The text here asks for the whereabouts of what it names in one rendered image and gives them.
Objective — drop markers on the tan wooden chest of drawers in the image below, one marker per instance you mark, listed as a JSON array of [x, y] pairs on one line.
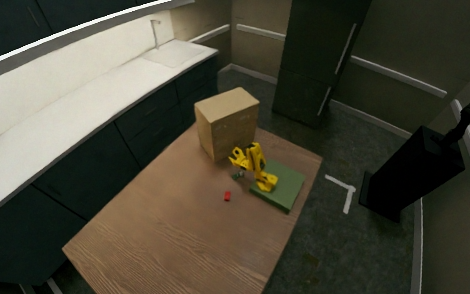
[[218, 107]]

